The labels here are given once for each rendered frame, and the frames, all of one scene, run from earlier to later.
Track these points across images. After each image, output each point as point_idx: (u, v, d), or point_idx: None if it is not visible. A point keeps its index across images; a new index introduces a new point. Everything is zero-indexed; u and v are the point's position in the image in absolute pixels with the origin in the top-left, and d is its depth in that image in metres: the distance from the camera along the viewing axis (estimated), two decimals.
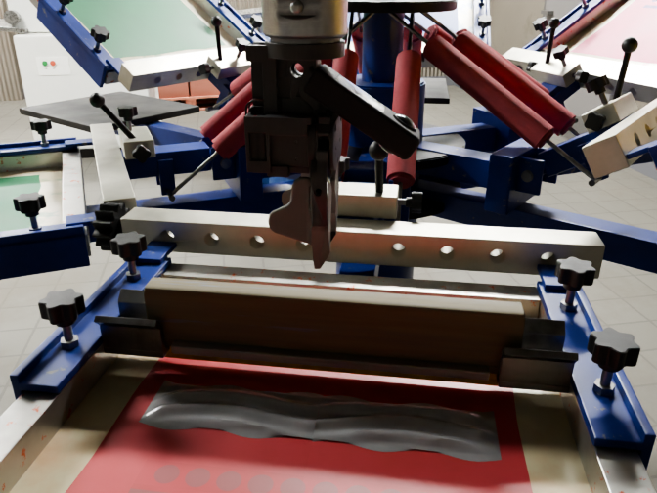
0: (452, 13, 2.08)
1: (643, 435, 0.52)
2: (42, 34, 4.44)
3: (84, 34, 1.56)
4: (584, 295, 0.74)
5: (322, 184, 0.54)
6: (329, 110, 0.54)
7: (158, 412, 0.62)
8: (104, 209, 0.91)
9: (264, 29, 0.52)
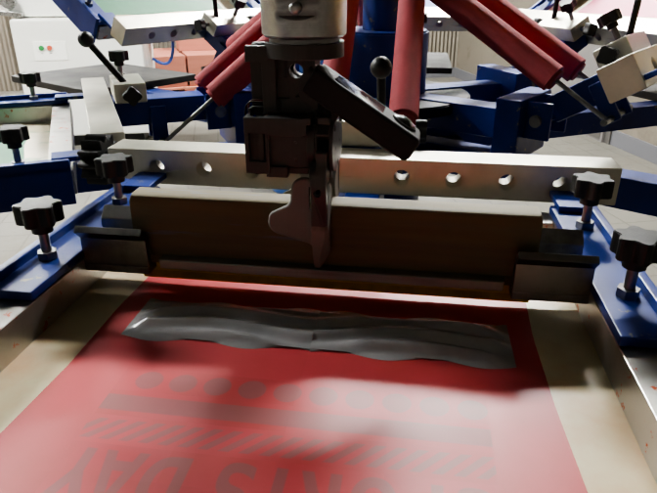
0: None
1: None
2: (39, 19, 4.39)
3: None
4: (601, 215, 0.69)
5: (321, 186, 0.54)
6: (328, 111, 0.54)
7: (143, 324, 0.57)
8: (90, 140, 0.86)
9: (263, 29, 0.52)
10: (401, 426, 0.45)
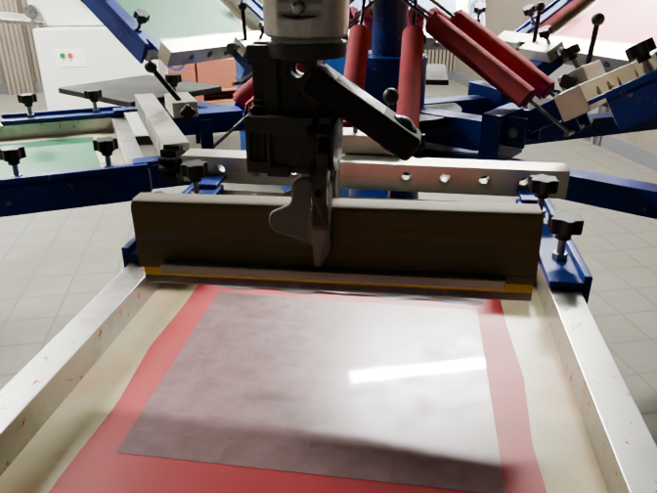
0: (451, 1, 2.29)
1: (584, 278, 0.73)
2: (61, 27, 4.65)
3: (126, 17, 1.77)
4: (551, 205, 0.95)
5: (322, 186, 0.54)
6: (330, 110, 0.54)
7: None
8: (166, 149, 1.12)
9: (265, 29, 0.52)
10: None
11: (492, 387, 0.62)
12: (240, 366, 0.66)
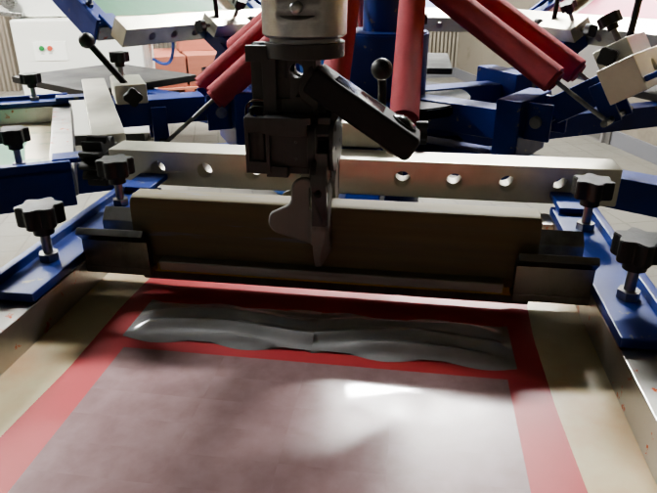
0: None
1: None
2: (39, 19, 4.39)
3: None
4: (601, 216, 0.69)
5: (322, 186, 0.54)
6: (329, 110, 0.54)
7: (144, 326, 0.57)
8: (91, 141, 0.86)
9: (263, 29, 0.52)
10: None
11: None
12: (123, 490, 0.40)
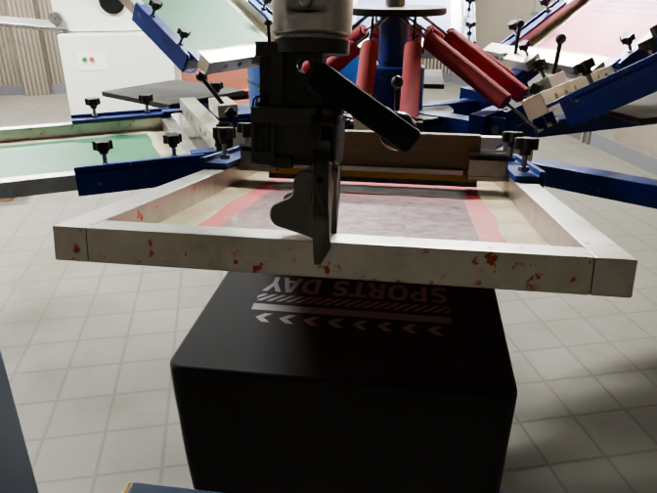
0: (446, 15, 2.61)
1: (539, 172, 1.02)
2: (83, 33, 4.97)
3: (170, 32, 2.09)
4: (519, 156, 1.25)
5: (324, 172, 0.55)
6: (333, 104, 0.56)
7: (278, 186, 1.11)
8: (220, 124, 1.43)
9: (274, 26, 0.55)
10: None
11: (473, 219, 0.89)
12: None
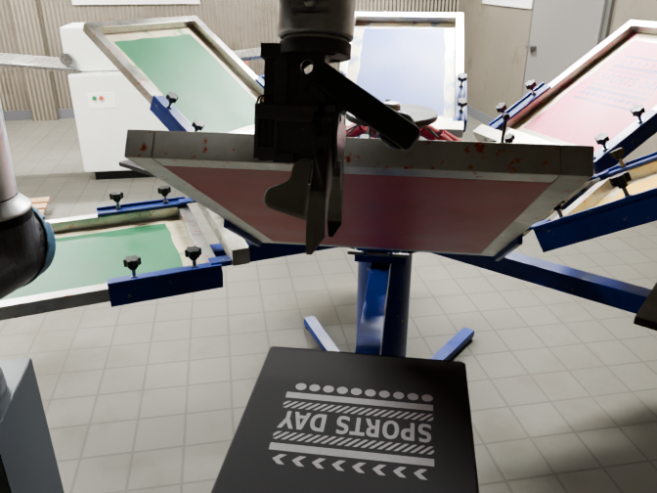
0: (440, 90, 2.80)
1: None
2: (93, 73, 5.15)
3: (185, 123, 2.28)
4: None
5: (325, 145, 0.55)
6: (335, 102, 0.58)
7: None
8: None
9: (279, 28, 0.58)
10: None
11: (463, 218, 1.04)
12: None
